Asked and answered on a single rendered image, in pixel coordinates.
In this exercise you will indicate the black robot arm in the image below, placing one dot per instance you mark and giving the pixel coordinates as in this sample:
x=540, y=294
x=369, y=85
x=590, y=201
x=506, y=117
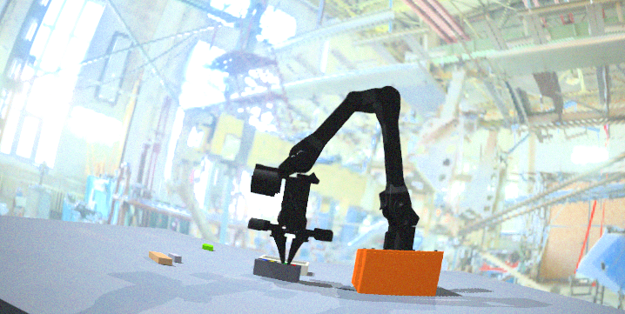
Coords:
x=395, y=202

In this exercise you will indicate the white rectangular tray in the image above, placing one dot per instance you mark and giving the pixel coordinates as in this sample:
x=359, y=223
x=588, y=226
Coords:
x=304, y=265

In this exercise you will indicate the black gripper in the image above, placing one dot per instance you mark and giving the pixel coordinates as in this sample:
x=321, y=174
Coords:
x=292, y=214

